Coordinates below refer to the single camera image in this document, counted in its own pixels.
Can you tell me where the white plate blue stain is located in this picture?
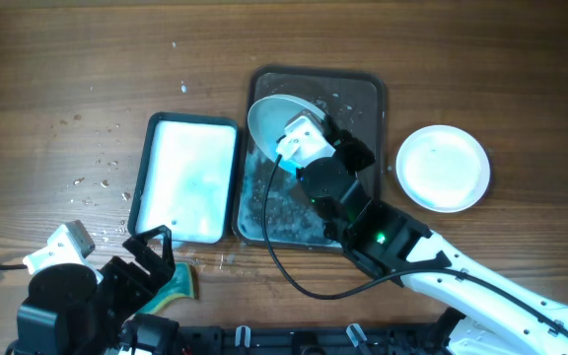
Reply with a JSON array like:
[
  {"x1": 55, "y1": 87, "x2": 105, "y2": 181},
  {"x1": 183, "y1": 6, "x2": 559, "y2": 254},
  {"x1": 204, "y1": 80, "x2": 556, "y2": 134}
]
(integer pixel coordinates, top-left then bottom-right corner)
[{"x1": 394, "y1": 125, "x2": 491, "y2": 213}]

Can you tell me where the grey plate with blue stain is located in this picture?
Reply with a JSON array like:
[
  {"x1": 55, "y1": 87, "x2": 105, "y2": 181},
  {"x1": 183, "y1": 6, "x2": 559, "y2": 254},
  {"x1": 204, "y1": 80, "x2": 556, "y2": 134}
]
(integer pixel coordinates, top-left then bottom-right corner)
[{"x1": 248, "y1": 95, "x2": 326, "y2": 162}]

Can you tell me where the green yellow scrubbing sponge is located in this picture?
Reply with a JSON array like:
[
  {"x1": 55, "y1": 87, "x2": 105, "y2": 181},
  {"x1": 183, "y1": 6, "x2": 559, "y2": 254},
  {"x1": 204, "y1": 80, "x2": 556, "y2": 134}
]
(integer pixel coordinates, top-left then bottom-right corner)
[{"x1": 138, "y1": 262, "x2": 196, "y2": 315}]

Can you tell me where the small dark soapy water tray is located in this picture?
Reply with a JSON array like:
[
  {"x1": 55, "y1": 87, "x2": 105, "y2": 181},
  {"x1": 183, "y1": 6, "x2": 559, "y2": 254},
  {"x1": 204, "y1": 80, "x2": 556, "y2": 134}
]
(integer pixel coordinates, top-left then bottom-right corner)
[{"x1": 127, "y1": 112, "x2": 240, "y2": 245}]

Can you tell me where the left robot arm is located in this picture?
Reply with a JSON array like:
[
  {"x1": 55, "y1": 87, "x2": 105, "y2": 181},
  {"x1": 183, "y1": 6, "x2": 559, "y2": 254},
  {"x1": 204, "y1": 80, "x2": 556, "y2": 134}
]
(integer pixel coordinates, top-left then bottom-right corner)
[{"x1": 6, "y1": 225, "x2": 176, "y2": 355}]

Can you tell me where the large dark brown tray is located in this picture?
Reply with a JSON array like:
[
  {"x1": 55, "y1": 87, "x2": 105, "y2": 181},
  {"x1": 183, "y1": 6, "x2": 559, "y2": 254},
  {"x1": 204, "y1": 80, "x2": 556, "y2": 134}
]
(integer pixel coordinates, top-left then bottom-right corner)
[{"x1": 232, "y1": 64, "x2": 388, "y2": 251}]

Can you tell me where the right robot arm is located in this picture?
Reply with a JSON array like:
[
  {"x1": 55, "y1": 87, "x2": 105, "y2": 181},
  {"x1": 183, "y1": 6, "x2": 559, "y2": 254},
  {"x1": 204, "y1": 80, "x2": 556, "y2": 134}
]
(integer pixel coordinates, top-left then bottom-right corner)
[{"x1": 278, "y1": 111, "x2": 568, "y2": 354}]

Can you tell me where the black right camera cable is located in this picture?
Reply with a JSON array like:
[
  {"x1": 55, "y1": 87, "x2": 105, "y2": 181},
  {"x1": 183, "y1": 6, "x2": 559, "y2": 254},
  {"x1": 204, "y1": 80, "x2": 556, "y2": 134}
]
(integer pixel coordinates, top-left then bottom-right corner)
[{"x1": 261, "y1": 153, "x2": 568, "y2": 355}]

